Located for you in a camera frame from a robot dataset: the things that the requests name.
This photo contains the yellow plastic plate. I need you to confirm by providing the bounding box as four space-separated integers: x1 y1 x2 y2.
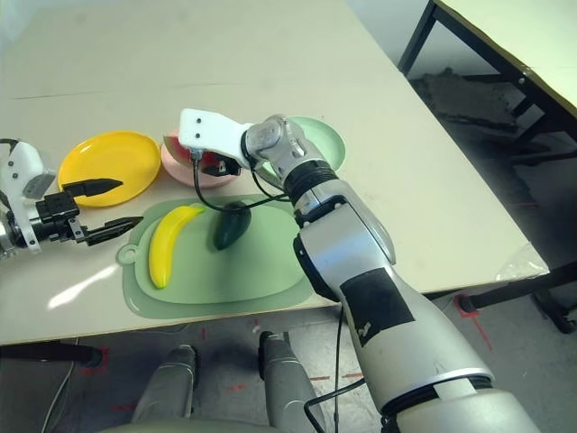
58 130 162 208

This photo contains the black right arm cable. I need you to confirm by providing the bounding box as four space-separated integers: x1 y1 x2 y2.
191 151 366 433

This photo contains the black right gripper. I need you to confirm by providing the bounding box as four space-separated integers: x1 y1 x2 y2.
201 152 243 177

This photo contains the green silicone cutting mat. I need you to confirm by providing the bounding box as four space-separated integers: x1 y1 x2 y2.
117 193 315 320

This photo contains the clear plastic film scrap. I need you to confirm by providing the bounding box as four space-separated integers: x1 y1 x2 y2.
495 243 549 281

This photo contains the grey robot torso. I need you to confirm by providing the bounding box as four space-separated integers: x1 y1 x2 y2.
96 417 280 433

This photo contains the white floor cable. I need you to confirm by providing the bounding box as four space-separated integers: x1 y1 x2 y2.
44 360 78 433

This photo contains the yellow toy banana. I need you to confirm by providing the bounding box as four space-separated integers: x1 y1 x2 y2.
149 205 206 290

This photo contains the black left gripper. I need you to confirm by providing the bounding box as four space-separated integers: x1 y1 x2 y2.
34 179 144 247

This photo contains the mint green plastic plate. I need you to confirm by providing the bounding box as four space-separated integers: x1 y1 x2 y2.
263 115 347 181

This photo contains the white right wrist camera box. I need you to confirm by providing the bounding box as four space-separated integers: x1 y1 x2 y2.
178 107 253 169

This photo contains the red toy watermelon slice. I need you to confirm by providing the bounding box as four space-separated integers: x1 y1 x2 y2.
162 130 226 168

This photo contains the black table frame bar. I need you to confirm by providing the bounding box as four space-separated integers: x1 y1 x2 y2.
427 261 577 313
0 341 103 367

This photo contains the beige table with black frame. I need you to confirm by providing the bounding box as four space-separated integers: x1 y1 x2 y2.
398 0 577 168

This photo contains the grey robot leg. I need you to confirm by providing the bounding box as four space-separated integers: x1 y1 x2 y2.
258 331 325 433
130 345 199 425

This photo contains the pink plastic plate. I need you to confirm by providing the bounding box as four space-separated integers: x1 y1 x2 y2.
160 134 244 189

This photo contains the dark green toy avocado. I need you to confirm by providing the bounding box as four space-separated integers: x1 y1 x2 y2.
212 201 252 251

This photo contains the grey right robot leg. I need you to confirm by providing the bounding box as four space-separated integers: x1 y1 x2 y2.
258 331 325 433

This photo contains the grey left robot leg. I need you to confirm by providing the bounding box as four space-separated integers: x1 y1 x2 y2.
130 345 199 425

